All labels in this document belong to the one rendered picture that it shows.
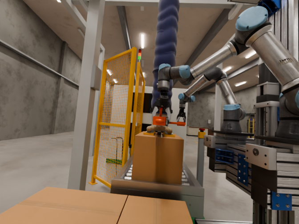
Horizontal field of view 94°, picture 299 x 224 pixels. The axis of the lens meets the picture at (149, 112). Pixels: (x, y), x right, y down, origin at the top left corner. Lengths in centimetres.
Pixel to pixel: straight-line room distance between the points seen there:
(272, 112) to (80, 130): 192
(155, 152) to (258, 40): 93
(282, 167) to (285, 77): 37
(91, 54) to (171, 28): 111
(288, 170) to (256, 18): 67
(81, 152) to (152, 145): 113
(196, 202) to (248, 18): 116
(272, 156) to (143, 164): 81
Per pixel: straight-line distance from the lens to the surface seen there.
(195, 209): 129
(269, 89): 119
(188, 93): 155
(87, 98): 201
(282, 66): 82
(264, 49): 85
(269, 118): 114
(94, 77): 202
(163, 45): 155
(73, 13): 369
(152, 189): 119
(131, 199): 110
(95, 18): 243
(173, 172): 121
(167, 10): 175
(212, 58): 97
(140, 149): 117
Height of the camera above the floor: 106
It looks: 4 degrees up
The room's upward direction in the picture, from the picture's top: 4 degrees clockwise
